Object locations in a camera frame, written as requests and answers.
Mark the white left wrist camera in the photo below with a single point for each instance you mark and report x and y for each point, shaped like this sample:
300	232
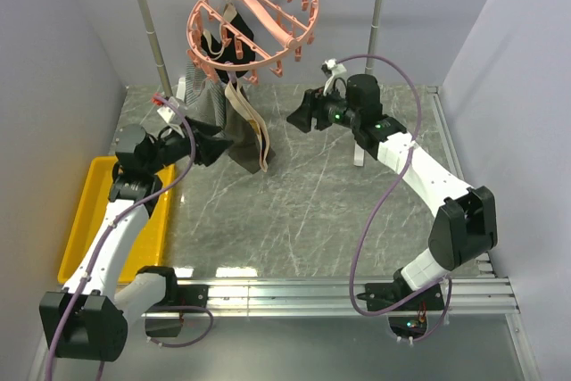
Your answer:
171	119

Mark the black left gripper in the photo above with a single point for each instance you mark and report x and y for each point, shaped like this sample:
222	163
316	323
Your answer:
210	147

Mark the aluminium right side rail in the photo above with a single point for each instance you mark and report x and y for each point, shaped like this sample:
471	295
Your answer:
483	261

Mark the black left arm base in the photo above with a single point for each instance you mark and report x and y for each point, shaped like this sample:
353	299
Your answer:
166	320

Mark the black hanging underwear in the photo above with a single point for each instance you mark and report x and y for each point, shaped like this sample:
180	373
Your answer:
229	48

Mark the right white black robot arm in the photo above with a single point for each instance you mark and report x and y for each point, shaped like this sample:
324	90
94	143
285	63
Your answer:
464	216

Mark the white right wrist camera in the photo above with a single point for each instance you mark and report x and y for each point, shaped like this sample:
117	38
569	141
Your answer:
333	70

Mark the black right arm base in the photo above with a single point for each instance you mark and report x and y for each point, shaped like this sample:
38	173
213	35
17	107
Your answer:
417	315

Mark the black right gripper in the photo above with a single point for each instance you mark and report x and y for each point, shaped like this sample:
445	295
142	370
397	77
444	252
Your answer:
313	105

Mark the yellow plastic tray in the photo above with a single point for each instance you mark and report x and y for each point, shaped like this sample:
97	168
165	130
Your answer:
148	248

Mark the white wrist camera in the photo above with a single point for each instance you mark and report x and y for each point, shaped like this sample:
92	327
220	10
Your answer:
333	70
171	119

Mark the dark grey boxer briefs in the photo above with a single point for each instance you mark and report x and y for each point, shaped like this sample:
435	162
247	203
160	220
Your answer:
251	147

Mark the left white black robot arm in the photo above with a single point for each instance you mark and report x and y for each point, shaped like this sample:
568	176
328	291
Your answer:
89	319

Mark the pink round clip hanger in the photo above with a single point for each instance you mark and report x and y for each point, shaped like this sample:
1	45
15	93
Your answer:
254	19

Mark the aluminium table edge rail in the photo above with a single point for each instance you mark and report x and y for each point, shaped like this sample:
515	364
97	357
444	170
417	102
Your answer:
329	297

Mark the grey striped underwear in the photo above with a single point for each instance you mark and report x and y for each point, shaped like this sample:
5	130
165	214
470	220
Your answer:
205	97

